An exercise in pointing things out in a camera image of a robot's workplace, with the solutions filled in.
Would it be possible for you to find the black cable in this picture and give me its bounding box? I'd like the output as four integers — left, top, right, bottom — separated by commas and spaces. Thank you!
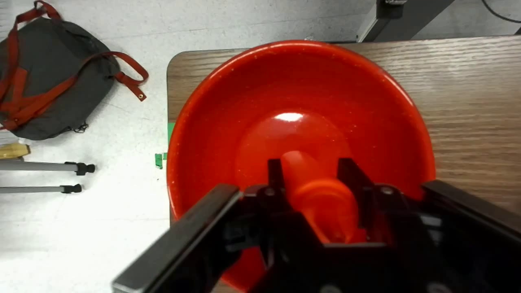
482, 0, 521, 24

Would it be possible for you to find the stand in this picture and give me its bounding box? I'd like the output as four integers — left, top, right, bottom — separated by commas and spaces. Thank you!
0, 160, 96, 194

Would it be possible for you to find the yellow wooden piece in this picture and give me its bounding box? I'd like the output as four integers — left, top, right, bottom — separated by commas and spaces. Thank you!
0, 142, 31, 160

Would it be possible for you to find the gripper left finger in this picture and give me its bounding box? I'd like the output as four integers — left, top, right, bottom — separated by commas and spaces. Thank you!
112, 158, 326, 293

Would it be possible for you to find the green tape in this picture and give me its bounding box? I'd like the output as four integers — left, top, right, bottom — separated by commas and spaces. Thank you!
155, 122, 175, 170

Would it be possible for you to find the red bowl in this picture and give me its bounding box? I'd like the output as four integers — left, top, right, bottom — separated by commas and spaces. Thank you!
166, 40, 437, 292

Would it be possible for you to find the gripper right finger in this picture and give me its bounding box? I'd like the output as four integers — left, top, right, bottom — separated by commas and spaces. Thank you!
337, 157, 521, 293

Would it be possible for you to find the grey metal frame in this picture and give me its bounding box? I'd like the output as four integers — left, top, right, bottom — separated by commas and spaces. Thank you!
356, 0, 455, 43

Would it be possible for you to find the grey backpack with red straps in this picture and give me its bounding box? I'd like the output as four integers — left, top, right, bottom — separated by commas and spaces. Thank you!
0, 1, 149, 141

